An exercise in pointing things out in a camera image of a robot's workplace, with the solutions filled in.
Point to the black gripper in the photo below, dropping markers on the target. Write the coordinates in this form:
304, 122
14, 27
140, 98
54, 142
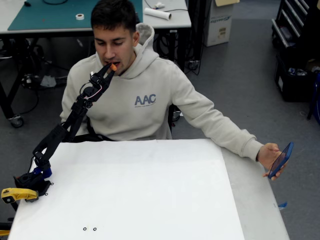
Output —
101, 77

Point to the small orange snack stick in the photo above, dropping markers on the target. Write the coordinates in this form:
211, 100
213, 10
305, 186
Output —
114, 67

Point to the blue smartphone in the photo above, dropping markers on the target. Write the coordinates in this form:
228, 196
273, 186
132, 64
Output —
282, 158

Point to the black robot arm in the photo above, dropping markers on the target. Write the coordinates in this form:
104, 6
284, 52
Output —
72, 117

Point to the left forearm in beige sleeve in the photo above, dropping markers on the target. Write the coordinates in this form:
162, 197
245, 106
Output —
237, 141

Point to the person's left hand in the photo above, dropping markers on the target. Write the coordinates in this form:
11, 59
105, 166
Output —
267, 156

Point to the man in beige hoodie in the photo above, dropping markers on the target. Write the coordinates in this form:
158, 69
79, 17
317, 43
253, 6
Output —
125, 105

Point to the white tape roll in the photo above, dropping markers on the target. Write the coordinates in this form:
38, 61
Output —
80, 16

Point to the black chair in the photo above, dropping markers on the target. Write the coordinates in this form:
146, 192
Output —
92, 137

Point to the green cutting mat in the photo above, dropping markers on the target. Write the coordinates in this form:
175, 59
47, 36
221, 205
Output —
57, 17

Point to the white paper roll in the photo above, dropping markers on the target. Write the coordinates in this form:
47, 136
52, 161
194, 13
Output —
160, 14

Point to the grey workbench with black legs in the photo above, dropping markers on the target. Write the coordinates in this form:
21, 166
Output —
175, 22

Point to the crumpled white tissue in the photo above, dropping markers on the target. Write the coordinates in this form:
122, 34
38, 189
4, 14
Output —
159, 5

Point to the black caster wheel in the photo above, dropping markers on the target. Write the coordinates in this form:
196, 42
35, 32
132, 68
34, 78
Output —
17, 122

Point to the white cardboard box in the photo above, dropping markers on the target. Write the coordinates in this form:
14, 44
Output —
218, 25

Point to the white paper sheet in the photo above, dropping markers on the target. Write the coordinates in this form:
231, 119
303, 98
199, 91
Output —
150, 190

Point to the manila folder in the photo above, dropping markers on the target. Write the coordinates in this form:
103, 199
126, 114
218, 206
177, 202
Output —
227, 2

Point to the yellow clamp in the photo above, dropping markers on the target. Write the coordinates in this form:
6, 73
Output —
20, 193
3, 231

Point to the black storage bin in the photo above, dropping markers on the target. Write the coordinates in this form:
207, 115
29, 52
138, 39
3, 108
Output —
292, 87

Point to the black tool cart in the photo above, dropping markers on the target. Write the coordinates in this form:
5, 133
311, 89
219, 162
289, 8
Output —
290, 22

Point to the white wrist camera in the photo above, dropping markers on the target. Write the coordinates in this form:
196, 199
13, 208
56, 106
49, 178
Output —
92, 73

